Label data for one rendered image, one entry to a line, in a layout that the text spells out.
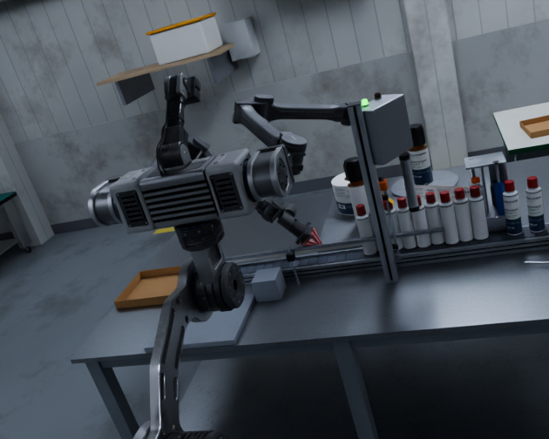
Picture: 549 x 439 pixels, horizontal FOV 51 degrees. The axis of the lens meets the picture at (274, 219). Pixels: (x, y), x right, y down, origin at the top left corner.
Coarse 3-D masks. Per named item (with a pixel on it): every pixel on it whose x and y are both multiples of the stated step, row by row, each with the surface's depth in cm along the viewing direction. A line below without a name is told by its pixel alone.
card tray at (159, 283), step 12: (144, 276) 269; (156, 276) 267; (168, 276) 263; (132, 288) 261; (144, 288) 258; (156, 288) 255; (168, 288) 252; (120, 300) 250; (132, 300) 243; (144, 300) 242; (156, 300) 240
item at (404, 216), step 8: (400, 200) 209; (400, 208) 211; (408, 208) 211; (400, 216) 211; (408, 216) 211; (400, 224) 213; (408, 224) 212; (408, 240) 215; (416, 240) 216; (408, 248) 216
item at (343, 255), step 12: (528, 228) 207; (480, 240) 208; (492, 240) 206; (504, 240) 204; (336, 252) 231; (348, 252) 228; (360, 252) 225; (408, 252) 215; (252, 264) 241; (264, 264) 238; (276, 264) 235; (288, 264) 232; (300, 264) 229; (312, 264) 227
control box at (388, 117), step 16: (384, 96) 194; (400, 96) 189; (368, 112) 182; (384, 112) 184; (400, 112) 190; (368, 128) 185; (384, 128) 185; (400, 128) 191; (384, 144) 186; (400, 144) 192; (384, 160) 187
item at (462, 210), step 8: (456, 192) 204; (456, 200) 205; (464, 200) 204; (456, 208) 206; (464, 208) 204; (456, 216) 208; (464, 216) 206; (464, 224) 207; (464, 232) 208; (472, 232) 209; (464, 240) 210
